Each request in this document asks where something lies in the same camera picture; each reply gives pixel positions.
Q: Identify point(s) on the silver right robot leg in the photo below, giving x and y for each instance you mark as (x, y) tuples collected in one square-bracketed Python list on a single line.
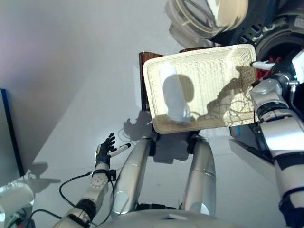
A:
[(202, 178)]

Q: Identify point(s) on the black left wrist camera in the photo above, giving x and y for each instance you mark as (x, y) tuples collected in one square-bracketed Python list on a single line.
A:
[(112, 175)]

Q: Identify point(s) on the brown wooden stool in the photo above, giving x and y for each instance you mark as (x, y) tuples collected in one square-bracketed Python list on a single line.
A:
[(143, 78)]

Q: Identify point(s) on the grey front-load washing machine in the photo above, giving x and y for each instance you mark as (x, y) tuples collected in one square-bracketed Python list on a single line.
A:
[(270, 47)]

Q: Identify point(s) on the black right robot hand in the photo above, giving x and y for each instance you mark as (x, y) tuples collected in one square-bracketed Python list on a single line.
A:
[(285, 66)]

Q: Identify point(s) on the white garment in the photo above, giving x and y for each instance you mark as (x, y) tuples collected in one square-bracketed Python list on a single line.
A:
[(175, 99)]

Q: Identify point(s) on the grey robot torso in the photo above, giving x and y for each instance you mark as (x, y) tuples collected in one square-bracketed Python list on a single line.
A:
[(166, 219)]

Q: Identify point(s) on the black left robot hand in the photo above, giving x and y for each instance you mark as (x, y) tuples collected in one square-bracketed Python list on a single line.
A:
[(103, 154)]

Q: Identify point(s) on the red garment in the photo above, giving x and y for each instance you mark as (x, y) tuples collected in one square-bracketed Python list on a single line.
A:
[(261, 73)]

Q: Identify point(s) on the white wicker basket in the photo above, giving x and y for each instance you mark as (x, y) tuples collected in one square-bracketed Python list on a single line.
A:
[(209, 83)]

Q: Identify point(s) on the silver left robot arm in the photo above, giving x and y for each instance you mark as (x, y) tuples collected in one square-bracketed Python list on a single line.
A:
[(95, 190)]

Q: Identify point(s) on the round glass washer door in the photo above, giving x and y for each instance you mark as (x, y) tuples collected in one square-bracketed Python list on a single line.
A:
[(213, 19)]

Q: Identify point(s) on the dark flat panel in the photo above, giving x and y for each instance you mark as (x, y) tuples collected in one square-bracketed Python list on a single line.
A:
[(9, 142)]

